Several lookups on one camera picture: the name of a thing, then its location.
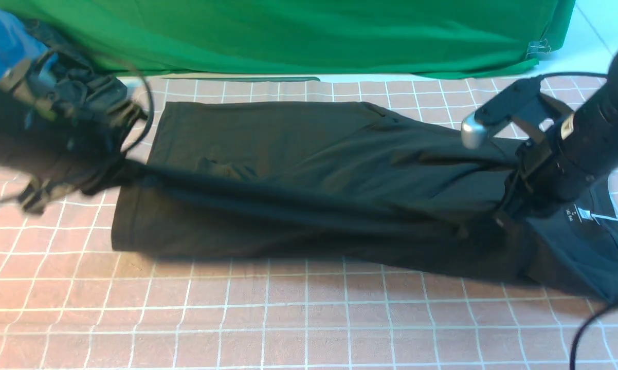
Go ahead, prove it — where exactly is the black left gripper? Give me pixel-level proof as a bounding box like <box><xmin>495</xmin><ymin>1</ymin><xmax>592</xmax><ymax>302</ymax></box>
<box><xmin>1</xmin><ymin>59</ymin><xmax>139</xmax><ymax>214</ymax></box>

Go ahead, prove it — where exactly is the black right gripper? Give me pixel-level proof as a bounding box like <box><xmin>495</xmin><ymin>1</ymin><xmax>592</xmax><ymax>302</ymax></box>
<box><xmin>494</xmin><ymin>137</ymin><xmax>566</xmax><ymax>227</ymax></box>

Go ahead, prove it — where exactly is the gray long-sleeved shirt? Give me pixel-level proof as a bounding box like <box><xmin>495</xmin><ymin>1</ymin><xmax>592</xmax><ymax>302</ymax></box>
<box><xmin>111</xmin><ymin>102</ymin><xmax>618</xmax><ymax>302</ymax></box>

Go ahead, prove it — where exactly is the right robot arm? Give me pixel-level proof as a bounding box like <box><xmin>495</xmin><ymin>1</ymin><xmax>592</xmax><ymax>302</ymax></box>
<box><xmin>495</xmin><ymin>52</ymin><xmax>618</xmax><ymax>226</ymax></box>

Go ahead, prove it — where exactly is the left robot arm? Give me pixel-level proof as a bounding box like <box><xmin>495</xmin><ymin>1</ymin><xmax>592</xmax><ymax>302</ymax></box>
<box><xmin>0</xmin><ymin>52</ymin><xmax>154</xmax><ymax>215</ymax></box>

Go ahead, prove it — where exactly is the dark gray crumpled garment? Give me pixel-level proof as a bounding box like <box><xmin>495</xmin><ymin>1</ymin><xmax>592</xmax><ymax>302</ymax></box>
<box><xmin>25</xmin><ymin>19</ymin><xmax>148</xmax><ymax>131</ymax></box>

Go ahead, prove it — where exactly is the blue crumpled garment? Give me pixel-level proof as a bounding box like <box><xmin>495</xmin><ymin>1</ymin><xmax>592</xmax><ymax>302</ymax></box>
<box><xmin>0</xmin><ymin>9</ymin><xmax>49</xmax><ymax>79</ymax></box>

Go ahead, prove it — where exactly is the metal binder clip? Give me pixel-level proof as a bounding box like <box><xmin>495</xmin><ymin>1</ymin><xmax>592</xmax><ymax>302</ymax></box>
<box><xmin>525</xmin><ymin>39</ymin><xmax>552</xmax><ymax>59</ymax></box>

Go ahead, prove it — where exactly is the pink checkered tablecloth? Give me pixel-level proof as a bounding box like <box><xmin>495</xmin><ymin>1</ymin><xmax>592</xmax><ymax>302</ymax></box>
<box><xmin>0</xmin><ymin>75</ymin><xmax>618</xmax><ymax>370</ymax></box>

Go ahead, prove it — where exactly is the green backdrop cloth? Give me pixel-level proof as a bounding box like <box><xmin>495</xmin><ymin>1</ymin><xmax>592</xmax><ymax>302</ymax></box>
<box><xmin>0</xmin><ymin>1</ymin><xmax>575</xmax><ymax>79</ymax></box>

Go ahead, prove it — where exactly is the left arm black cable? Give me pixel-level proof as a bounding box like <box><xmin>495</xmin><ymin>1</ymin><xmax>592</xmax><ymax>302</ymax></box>
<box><xmin>0</xmin><ymin>46</ymin><xmax>155</xmax><ymax>211</ymax></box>

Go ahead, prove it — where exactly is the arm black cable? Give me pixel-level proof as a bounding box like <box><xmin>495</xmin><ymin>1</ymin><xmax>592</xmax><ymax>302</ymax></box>
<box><xmin>0</xmin><ymin>46</ymin><xmax>155</xmax><ymax>211</ymax></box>
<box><xmin>540</xmin><ymin>71</ymin><xmax>618</xmax><ymax>370</ymax></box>

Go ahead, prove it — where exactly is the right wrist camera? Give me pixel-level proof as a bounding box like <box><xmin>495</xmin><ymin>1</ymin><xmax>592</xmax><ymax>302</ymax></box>
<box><xmin>460</xmin><ymin>75</ymin><xmax>574</xmax><ymax>150</ymax></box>

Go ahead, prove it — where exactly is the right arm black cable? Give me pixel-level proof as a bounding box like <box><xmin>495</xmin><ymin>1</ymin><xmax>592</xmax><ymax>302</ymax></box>
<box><xmin>540</xmin><ymin>71</ymin><xmax>618</xmax><ymax>370</ymax></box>

